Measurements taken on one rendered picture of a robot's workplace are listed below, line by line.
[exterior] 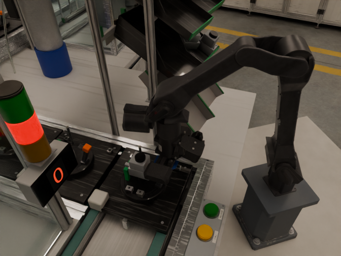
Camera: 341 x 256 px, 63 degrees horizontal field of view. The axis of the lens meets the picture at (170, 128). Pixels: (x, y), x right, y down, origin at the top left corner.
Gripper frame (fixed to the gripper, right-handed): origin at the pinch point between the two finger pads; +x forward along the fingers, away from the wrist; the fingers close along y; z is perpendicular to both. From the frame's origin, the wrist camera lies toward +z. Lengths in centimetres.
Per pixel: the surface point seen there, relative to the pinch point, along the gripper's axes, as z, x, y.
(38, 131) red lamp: -17.6, -23.4, -18.9
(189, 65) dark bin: -4.8, -12.0, 31.1
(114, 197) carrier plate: -14.4, 12.2, -7.7
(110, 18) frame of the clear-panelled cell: -67, 1, 85
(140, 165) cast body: -7.6, 1.0, -2.3
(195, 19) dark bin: -3.2, -27.1, 30.0
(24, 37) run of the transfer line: -126, 17, 77
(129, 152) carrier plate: -18.5, 12.1, 9.8
